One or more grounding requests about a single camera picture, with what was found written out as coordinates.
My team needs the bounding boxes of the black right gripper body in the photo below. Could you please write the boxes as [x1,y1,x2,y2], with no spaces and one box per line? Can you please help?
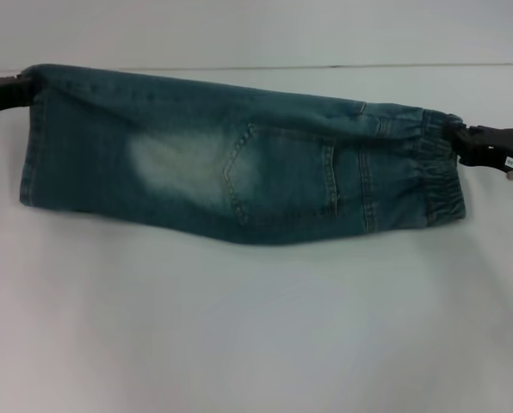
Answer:
[475,125,513,170]

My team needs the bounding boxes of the blue denim shorts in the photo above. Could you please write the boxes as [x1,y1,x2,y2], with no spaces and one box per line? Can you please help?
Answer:
[18,63,468,247]

